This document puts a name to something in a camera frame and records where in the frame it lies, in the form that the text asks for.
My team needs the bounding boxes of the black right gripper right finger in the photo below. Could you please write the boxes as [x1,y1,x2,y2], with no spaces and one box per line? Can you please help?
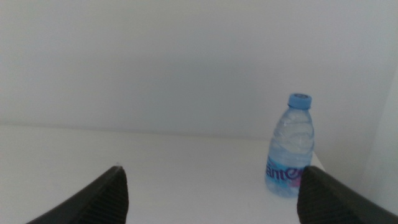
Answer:
[297,165,398,224]

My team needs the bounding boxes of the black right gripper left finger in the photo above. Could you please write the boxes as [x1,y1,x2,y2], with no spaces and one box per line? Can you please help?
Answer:
[26,165,129,224]

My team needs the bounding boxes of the clear water bottle blue cap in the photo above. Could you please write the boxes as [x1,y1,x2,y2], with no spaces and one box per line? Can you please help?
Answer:
[264,93,315,198]

